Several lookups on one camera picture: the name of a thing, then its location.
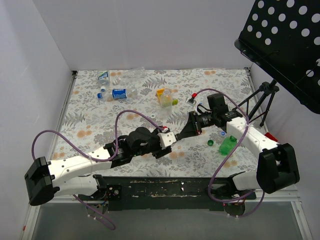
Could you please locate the clear bottle blue label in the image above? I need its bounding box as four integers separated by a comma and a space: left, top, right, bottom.
97, 88, 138, 101

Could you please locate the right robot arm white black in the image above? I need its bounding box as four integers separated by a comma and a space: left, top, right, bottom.
176, 93, 300, 199

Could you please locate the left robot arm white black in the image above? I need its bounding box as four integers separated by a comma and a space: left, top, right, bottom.
24, 127, 177, 206

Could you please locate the green bottle cap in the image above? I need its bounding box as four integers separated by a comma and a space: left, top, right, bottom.
207, 140, 214, 146

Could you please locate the green plastic bottle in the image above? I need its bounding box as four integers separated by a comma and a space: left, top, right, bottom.
218, 135, 238, 156

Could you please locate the crushed clear bottle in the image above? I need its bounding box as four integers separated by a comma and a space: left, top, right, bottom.
120, 67, 147, 83

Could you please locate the bottle green white label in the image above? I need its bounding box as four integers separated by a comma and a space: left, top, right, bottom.
97, 70, 110, 87

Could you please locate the yellow green toy basket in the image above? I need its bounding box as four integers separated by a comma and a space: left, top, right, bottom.
155, 88, 178, 105

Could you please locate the red box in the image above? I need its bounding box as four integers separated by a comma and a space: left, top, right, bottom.
264, 132, 278, 142

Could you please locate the floral tablecloth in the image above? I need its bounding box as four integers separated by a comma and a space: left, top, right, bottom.
50, 69, 258, 178

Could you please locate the black tripod stand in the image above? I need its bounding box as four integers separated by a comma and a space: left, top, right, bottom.
238, 79, 280, 127

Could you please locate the black perforated music stand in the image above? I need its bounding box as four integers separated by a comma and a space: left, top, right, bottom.
234, 0, 320, 114

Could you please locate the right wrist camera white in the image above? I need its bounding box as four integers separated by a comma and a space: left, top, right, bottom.
185, 93, 201, 112

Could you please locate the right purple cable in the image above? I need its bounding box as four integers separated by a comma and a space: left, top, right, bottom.
193, 87, 265, 218

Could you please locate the purple cable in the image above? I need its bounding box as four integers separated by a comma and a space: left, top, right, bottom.
193, 87, 265, 218
32, 109, 168, 230

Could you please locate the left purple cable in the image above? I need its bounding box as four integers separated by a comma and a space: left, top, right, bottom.
32, 109, 168, 230

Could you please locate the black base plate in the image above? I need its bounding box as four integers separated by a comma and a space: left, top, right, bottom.
92, 176, 260, 212

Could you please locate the aluminium frame rail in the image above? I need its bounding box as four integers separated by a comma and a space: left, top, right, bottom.
286, 190, 313, 240

